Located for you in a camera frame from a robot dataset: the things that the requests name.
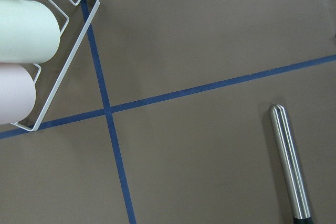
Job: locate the white wire cup rack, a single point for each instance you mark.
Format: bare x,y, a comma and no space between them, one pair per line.
34,69

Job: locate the white plastic cup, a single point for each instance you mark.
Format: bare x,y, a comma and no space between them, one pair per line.
29,32

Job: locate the pink plastic cup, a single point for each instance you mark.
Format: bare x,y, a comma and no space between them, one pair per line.
18,93

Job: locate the steel handle utensil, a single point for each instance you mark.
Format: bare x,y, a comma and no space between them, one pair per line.
290,165

